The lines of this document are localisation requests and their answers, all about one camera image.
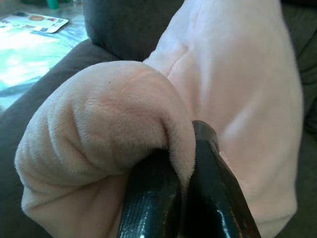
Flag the pink plush pillow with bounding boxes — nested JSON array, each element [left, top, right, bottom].
[[16, 0, 305, 238]]

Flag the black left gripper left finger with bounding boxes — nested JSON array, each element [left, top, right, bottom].
[[116, 146, 183, 238]]

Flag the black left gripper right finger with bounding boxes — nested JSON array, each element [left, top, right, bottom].
[[184, 120, 262, 238]]

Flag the grey-brown suede sofa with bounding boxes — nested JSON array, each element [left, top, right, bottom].
[[0, 0, 317, 238]]

